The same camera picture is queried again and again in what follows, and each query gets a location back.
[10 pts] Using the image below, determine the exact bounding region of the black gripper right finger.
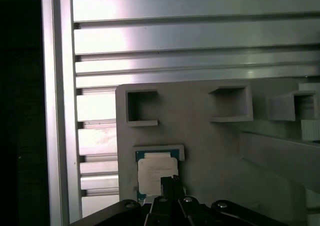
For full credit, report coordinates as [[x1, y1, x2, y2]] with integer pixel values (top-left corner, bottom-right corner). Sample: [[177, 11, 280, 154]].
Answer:
[[172, 175, 288, 226]]

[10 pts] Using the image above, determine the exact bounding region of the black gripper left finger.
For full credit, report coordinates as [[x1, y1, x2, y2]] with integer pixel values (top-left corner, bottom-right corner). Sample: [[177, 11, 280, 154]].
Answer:
[[69, 177, 173, 226]]

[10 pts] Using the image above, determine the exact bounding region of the grey plastic parts rack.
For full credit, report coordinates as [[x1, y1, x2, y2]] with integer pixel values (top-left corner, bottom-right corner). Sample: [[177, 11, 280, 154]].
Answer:
[[115, 80, 320, 226]]

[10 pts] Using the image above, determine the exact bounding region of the silver CPU chip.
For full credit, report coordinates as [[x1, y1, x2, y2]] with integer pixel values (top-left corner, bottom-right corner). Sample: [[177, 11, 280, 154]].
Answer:
[[135, 149, 181, 202]]

